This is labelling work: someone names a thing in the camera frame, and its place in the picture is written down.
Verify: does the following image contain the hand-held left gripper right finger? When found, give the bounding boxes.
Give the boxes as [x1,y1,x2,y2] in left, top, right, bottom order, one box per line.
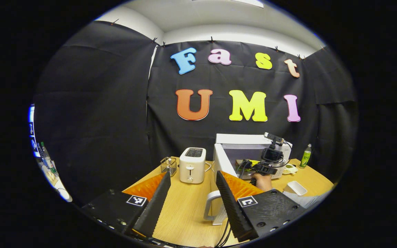
[216,170,306,242]

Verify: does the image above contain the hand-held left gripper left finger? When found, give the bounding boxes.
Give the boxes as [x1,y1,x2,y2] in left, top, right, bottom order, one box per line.
[81,171,171,238]

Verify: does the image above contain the white microwave oven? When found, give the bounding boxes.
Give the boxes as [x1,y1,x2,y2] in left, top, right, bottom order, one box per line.
[204,133,293,226]

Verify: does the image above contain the green drink bottle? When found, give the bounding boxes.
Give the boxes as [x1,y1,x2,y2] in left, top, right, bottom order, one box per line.
[299,144,312,168]

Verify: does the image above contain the white rectangular dish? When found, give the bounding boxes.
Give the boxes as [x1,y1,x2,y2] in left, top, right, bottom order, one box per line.
[284,181,307,196]

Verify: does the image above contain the white toaster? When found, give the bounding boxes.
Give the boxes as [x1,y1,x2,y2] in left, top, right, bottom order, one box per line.
[179,147,206,184]

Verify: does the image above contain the white side table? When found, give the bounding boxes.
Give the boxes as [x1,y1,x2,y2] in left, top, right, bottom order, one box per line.
[42,165,72,202]

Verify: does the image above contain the black backdrop cloth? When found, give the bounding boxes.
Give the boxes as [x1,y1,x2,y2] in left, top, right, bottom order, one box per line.
[33,21,359,207]

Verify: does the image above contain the blue display panel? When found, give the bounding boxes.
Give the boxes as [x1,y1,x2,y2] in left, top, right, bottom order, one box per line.
[29,104,40,157]

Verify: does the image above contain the large ceiling light panel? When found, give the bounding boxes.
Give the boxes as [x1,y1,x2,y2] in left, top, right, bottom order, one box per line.
[231,0,264,8]

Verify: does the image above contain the black cables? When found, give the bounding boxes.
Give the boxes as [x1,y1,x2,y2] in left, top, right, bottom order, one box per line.
[215,219,232,248]

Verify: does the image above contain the wire utensil basket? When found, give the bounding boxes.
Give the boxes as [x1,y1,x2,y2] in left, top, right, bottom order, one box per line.
[160,157,177,177]

